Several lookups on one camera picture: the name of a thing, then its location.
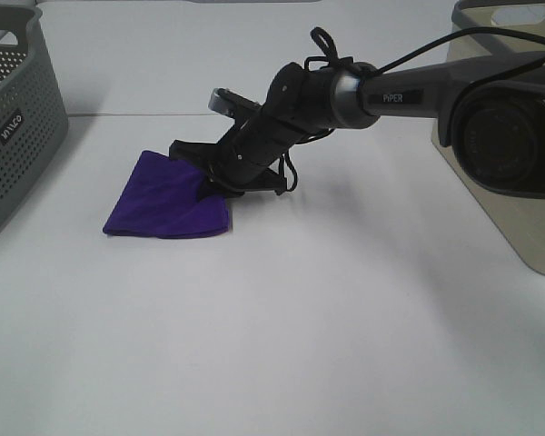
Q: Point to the grey perforated plastic basket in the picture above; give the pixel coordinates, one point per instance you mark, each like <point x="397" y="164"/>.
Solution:
<point x="33" y="120"/>

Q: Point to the beige plastic bin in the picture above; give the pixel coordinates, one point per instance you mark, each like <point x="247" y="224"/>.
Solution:
<point x="500" y="156"/>

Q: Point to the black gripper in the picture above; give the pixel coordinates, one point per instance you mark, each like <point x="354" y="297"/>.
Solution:
<point x="252" y="154"/>

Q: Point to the purple towel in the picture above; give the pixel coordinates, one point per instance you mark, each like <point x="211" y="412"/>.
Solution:
<point x="160" y="200"/>

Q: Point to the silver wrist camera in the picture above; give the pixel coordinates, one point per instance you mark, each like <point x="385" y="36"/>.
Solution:
<point x="225" y="102"/>

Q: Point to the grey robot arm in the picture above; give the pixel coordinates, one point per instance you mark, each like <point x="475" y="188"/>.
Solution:
<point x="361" y="95"/>

